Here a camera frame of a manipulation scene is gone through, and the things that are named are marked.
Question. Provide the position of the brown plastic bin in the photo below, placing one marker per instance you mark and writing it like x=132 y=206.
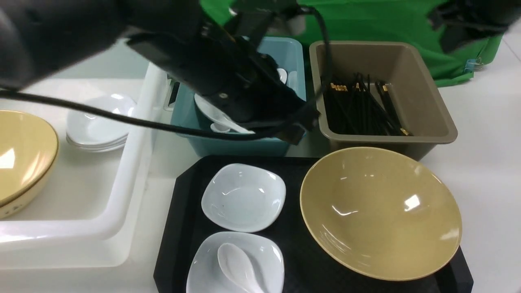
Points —
x=418 y=103

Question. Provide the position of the white soup spoon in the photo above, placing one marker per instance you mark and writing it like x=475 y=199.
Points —
x=237 y=267

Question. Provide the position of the yellow noodle bowl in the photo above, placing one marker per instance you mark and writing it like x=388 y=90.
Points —
x=381 y=214

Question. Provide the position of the yellow bowl in tub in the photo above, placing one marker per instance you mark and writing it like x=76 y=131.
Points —
x=29 y=147

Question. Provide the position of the blue binder clip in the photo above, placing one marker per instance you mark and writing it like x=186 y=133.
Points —
x=473 y=65

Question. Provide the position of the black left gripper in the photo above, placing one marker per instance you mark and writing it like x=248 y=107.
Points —
x=228 y=72

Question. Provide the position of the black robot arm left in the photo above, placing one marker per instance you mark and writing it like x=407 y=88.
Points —
x=40 y=38

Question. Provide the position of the large white plastic tub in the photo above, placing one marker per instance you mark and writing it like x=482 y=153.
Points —
x=86 y=214

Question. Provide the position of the teal plastic bin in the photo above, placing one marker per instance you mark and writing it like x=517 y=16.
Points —
x=288 y=54

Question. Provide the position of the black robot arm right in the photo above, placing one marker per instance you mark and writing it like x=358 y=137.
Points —
x=467 y=21

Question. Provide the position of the green cloth backdrop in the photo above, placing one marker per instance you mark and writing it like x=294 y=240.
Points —
x=403 y=21

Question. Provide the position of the black serving tray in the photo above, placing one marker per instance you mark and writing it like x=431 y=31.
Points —
x=308 y=269

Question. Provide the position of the bundle of black chopsticks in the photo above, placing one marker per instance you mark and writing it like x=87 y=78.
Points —
x=360 y=106

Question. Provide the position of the pile of white spoons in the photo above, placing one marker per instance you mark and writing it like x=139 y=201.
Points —
x=221 y=122

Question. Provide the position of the stack of white dishes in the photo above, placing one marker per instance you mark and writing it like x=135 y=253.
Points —
x=95 y=134

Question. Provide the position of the white square dish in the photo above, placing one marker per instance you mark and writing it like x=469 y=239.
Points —
x=205 y=275
x=244 y=198

